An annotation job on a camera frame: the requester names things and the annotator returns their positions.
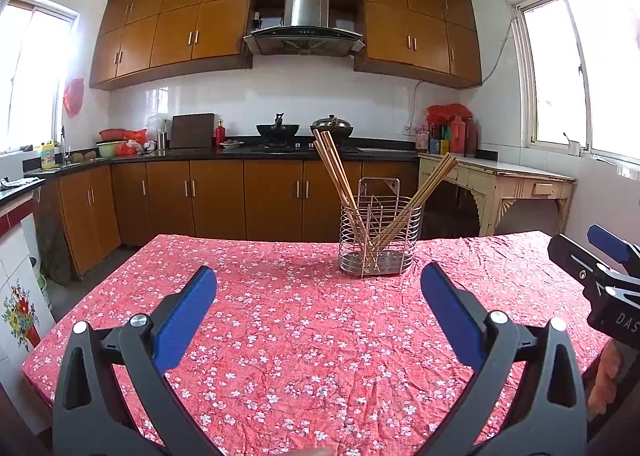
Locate dark red bottle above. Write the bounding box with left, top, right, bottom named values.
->
left=464, top=117, right=479, bottom=158

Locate steel range hood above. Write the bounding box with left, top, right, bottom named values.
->
left=243, top=0, right=366, bottom=57

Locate white tiled counter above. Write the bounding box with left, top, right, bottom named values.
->
left=0, top=196, right=56, bottom=387

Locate crumpled red plastic bag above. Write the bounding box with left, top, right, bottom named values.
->
left=117, top=130, right=148, bottom=157

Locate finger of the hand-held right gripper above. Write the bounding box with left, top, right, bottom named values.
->
left=586, top=224, right=640, bottom=261
left=547, top=234, right=608, bottom=287

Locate white wall cable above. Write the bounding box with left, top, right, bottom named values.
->
left=409, top=20, right=516, bottom=129

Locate red floral tablecloth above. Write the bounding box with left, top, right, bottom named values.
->
left=21, top=231, right=613, bottom=456

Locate green white plastic bucket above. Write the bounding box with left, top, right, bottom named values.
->
left=29, top=256, right=53, bottom=309

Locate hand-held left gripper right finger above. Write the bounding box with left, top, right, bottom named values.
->
left=421, top=262, right=588, bottom=456

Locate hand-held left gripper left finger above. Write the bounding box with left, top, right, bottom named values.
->
left=52, top=265, right=218, bottom=456

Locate wooden base cabinet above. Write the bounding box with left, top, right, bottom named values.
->
left=37, top=160, right=421, bottom=281

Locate window with white frame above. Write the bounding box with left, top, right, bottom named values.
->
left=0, top=0, right=81, bottom=154

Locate cream wooden side table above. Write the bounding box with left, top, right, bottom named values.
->
left=417, top=152, right=577, bottom=237

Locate wok with metal lid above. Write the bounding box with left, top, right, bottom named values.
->
left=310, top=115, right=354, bottom=141

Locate black wok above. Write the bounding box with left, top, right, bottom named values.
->
left=256, top=112, right=301, bottom=145

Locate red plastic bag on wall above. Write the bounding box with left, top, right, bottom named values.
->
left=62, top=78, right=85, bottom=117

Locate dark wooden cutting board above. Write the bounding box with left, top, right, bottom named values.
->
left=170, top=113, right=216, bottom=149

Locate person's right hand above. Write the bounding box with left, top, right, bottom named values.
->
left=586, top=343, right=623, bottom=414

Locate black gas stove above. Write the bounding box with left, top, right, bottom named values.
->
left=250, top=145, right=361, bottom=153

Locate large sliding window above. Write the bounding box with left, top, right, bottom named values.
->
left=506, top=0, right=640, bottom=167

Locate red bag over bottles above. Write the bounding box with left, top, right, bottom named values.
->
left=426, top=104, right=473, bottom=123

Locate metal wire chopstick holder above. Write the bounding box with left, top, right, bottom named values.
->
left=339, top=177, right=423, bottom=277

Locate large red plastic bottle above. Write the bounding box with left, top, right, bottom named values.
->
left=448, top=115, right=467, bottom=157

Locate black kitchen countertop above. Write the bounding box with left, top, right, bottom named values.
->
left=0, top=137, right=498, bottom=209

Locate wooden upper wall cabinet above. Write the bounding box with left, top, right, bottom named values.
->
left=89, top=0, right=483, bottom=90

